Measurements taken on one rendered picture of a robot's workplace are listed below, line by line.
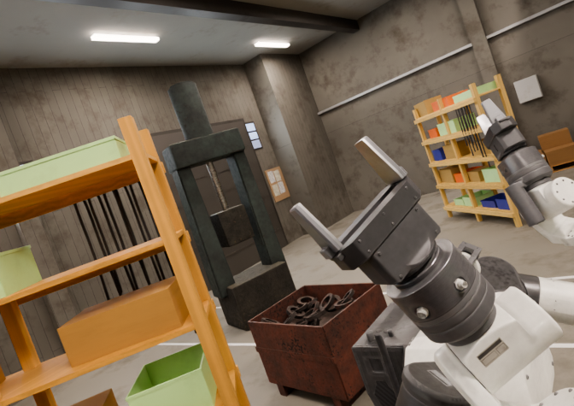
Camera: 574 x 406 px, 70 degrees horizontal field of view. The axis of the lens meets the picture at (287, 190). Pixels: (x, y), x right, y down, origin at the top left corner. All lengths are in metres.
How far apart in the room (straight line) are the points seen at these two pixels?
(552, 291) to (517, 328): 0.57
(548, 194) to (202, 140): 4.92
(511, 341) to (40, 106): 7.88
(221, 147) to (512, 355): 5.32
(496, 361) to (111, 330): 2.08
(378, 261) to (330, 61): 11.51
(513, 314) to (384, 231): 0.16
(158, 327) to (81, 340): 0.39
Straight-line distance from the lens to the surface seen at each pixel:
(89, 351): 2.46
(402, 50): 11.00
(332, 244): 0.41
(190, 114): 5.66
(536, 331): 0.50
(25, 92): 8.09
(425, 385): 0.66
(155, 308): 2.29
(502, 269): 1.04
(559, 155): 9.44
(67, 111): 8.20
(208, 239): 5.47
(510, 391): 0.78
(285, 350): 3.43
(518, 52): 10.35
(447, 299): 0.44
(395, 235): 0.43
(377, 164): 0.47
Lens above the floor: 1.73
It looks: 2 degrees down
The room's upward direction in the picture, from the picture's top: 20 degrees counter-clockwise
